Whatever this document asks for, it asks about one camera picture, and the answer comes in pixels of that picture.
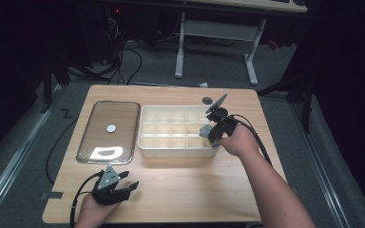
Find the cream divided storage box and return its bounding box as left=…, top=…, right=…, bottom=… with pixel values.
left=137, top=104, right=222, bottom=159

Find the black metal stand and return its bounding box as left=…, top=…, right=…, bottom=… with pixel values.
left=40, top=55, right=72, bottom=114
left=256, top=70, right=316, bottom=134

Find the clear plastic box lid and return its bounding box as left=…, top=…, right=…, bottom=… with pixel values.
left=76, top=100, right=142, bottom=165

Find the hand-held gripper cable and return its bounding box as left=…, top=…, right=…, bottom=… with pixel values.
left=227, top=113, right=273, bottom=166
left=69, top=170, right=105, bottom=228

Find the desk with white legs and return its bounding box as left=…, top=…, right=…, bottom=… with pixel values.
left=174, top=0, right=309, bottom=86

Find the person's right hand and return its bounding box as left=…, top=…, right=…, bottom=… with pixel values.
left=218, top=124, right=261, bottom=159

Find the grey tape piece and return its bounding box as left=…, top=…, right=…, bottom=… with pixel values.
left=40, top=190, right=64, bottom=200

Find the black floor cable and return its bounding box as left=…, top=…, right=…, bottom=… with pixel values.
left=45, top=117, right=79, bottom=185

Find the left hand-held gripper cable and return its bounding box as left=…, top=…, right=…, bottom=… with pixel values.
left=69, top=170, right=105, bottom=228

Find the bundle of black cables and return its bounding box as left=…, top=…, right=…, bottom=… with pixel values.
left=103, top=12, right=144, bottom=86

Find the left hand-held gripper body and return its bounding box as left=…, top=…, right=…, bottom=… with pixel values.
left=91, top=164, right=131, bottom=206

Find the metal floor rail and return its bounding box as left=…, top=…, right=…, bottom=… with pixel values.
left=0, top=85, right=65, bottom=224
left=289, top=101, right=354, bottom=228

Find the right hand-held gripper cable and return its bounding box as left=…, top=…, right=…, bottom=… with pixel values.
left=227, top=113, right=273, bottom=166

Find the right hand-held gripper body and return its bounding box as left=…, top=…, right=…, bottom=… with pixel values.
left=204, top=92, right=238, bottom=138

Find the person's left hand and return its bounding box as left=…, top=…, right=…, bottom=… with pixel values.
left=74, top=193, right=122, bottom=228

